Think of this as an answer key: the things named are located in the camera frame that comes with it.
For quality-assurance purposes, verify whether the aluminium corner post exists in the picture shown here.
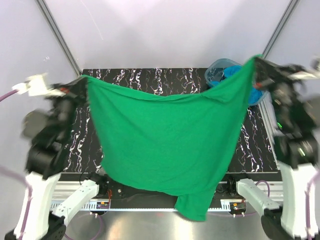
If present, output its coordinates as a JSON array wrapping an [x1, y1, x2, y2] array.
[[35, 0, 82, 77], [262, 0, 300, 58]]

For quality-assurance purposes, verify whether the clear blue plastic bin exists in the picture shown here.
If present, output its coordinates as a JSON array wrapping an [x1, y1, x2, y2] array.
[[204, 58, 267, 106]]

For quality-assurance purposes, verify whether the white slotted cable duct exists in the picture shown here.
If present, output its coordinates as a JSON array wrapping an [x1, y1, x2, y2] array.
[[49, 199, 247, 213]]

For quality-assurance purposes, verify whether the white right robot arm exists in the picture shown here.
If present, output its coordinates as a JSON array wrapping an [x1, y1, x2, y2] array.
[[227, 57, 320, 240]]

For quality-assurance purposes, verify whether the right aluminium corner post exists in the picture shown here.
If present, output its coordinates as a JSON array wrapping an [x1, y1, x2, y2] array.
[[262, 0, 300, 58]]

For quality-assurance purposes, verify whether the green t shirt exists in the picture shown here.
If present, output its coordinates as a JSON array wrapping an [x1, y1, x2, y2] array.
[[87, 57, 256, 222]]

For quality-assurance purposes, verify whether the left aluminium corner post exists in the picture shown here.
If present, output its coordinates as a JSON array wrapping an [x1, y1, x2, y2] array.
[[35, 0, 82, 77]]

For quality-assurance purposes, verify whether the aluminium front frame rail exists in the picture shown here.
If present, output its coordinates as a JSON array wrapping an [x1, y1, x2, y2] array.
[[58, 182, 267, 240]]

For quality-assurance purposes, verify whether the blue t shirt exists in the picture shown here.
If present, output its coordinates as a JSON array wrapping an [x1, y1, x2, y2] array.
[[207, 65, 263, 106]]

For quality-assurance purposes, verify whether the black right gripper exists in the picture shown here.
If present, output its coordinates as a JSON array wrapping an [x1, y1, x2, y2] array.
[[251, 55, 305, 127]]

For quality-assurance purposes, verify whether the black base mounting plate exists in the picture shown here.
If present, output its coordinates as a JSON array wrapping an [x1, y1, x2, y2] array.
[[59, 172, 251, 210]]

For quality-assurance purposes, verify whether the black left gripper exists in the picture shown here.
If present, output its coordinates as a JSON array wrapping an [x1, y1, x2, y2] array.
[[50, 75, 93, 140]]

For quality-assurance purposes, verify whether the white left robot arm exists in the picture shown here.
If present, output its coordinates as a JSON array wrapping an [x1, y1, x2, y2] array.
[[0, 74, 108, 240]]

